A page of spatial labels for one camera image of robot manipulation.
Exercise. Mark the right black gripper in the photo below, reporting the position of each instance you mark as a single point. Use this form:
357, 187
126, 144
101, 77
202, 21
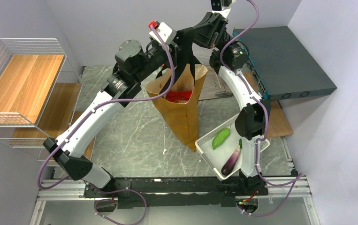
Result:
209, 31

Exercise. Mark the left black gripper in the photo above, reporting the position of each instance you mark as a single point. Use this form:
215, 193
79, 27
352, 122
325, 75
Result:
173, 51

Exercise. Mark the red snack packet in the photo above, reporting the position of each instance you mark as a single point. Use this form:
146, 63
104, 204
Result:
179, 96

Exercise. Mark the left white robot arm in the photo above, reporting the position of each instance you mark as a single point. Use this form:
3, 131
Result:
133, 65

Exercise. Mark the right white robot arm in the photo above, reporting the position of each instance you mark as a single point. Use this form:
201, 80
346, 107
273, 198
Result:
254, 111

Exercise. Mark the silver metal tray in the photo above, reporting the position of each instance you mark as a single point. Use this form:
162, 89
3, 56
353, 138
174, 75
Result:
214, 87

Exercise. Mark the green bitter gourd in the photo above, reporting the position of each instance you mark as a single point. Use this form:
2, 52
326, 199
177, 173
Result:
220, 138

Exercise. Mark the white plastic basket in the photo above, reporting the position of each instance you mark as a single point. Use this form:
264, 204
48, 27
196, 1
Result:
248, 157

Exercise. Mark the purple eggplant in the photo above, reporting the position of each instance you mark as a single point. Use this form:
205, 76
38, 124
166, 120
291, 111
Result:
228, 167

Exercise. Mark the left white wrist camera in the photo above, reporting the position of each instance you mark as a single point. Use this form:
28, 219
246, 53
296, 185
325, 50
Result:
166, 33

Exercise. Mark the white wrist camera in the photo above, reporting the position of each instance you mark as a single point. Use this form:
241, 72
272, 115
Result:
166, 33
222, 6

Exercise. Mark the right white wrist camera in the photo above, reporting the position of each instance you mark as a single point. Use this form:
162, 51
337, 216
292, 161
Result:
222, 6

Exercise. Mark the dark network switch box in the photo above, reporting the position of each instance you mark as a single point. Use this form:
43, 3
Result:
281, 65

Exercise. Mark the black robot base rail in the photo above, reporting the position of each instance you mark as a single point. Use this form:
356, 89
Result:
128, 193

